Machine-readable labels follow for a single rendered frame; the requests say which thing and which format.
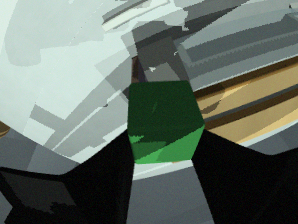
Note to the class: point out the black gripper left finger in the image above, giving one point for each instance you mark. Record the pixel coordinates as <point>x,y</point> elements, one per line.
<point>95,192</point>

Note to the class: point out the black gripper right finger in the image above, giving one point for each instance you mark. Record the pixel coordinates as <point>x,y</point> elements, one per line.
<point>239,183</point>

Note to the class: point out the small green block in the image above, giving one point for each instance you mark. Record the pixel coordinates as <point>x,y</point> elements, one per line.
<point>164,121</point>

